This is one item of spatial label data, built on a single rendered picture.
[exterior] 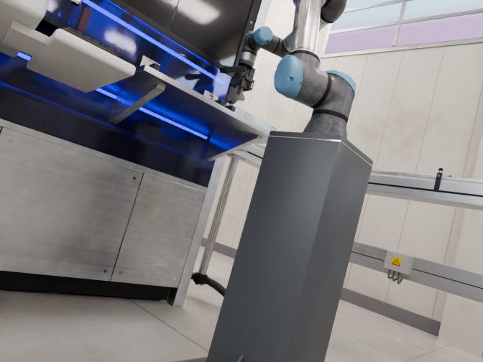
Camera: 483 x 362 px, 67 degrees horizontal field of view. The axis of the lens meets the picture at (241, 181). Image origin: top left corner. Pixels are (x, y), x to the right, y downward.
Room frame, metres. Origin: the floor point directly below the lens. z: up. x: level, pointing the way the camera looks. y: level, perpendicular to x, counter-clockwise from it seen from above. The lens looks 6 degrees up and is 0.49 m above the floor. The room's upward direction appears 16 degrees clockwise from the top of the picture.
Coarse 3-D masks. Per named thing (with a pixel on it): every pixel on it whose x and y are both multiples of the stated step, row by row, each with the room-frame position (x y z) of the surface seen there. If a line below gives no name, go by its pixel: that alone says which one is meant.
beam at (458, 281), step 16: (352, 256) 2.05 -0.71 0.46; (368, 256) 1.98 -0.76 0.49; (384, 256) 1.92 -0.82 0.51; (384, 272) 1.90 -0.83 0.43; (416, 272) 1.78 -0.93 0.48; (432, 272) 1.73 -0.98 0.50; (448, 272) 1.68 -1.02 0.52; (464, 272) 1.63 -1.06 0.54; (448, 288) 1.67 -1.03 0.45; (464, 288) 1.62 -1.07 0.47; (480, 288) 1.58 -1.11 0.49
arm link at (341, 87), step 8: (328, 72) 1.11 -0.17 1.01; (336, 72) 1.10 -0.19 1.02; (328, 80) 1.07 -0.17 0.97; (336, 80) 1.09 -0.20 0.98; (344, 80) 1.09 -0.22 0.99; (352, 80) 1.10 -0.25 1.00; (328, 88) 1.07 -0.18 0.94; (336, 88) 1.08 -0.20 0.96; (344, 88) 1.09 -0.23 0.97; (352, 88) 1.10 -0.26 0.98; (328, 96) 1.08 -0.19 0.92; (336, 96) 1.09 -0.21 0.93; (344, 96) 1.09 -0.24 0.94; (352, 96) 1.11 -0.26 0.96; (320, 104) 1.10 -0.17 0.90; (328, 104) 1.10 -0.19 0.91; (336, 104) 1.09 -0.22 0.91; (344, 104) 1.10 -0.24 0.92; (344, 112) 1.10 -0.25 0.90
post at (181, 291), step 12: (264, 0) 1.86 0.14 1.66; (264, 12) 1.88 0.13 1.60; (216, 168) 1.86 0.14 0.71; (216, 180) 1.88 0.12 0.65; (204, 204) 1.86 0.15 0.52; (204, 216) 1.87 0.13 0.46; (204, 228) 1.89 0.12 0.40; (192, 240) 1.85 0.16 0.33; (192, 252) 1.86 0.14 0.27; (192, 264) 1.88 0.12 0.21; (180, 288) 1.86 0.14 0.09; (168, 300) 1.89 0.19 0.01; (180, 300) 1.87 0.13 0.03
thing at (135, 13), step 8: (112, 0) 1.39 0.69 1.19; (120, 0) 1.41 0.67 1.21; (128, 8) 1.44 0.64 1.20; (176, 8) 2.58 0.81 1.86; (136, 16) 1.46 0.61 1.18; (144, 16) 1.48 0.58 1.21; (56, 24) 1.29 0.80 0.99; (152, 24) 1.51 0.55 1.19; (160, 32) 1.54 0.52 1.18; (168, 32) 1.56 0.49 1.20; (176, 40) 1.59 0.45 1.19; (184, 40) 1.62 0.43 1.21; (192, 48) 1.65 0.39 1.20; (200, 56) 1.68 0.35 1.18; (208, 56) 1.71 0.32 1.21; (216, 64) 1.75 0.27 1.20
